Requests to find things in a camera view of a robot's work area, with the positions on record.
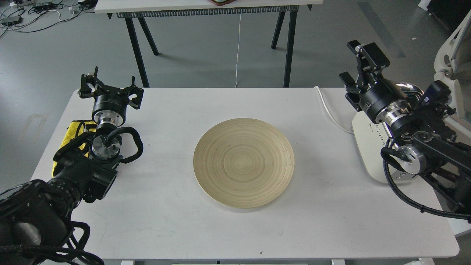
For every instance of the white table with black legs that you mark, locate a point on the white table with black legs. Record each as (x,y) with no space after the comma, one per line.
(141,9)

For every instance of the brown object on back table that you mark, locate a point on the brown object on back table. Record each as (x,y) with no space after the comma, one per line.
(221,2)

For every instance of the white chrome toaster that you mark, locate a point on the white chrome toaster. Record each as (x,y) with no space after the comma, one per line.
(371,138)

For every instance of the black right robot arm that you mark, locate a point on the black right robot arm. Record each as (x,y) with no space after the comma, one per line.
(420,143)

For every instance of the yellow cloth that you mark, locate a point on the yellow cloth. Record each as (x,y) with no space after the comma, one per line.
(75,129)

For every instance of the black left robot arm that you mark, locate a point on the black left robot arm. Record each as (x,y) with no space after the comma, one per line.
(36,217)

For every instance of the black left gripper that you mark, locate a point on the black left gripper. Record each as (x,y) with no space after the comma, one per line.
(110,103)

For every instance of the white office chair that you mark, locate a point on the white office chair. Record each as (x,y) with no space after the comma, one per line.
(452,67)

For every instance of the round bamboo plate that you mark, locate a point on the round bamboo plate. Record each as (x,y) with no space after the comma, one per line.
(243,163)

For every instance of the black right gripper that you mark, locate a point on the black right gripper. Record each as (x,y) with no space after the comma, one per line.
(381,99)

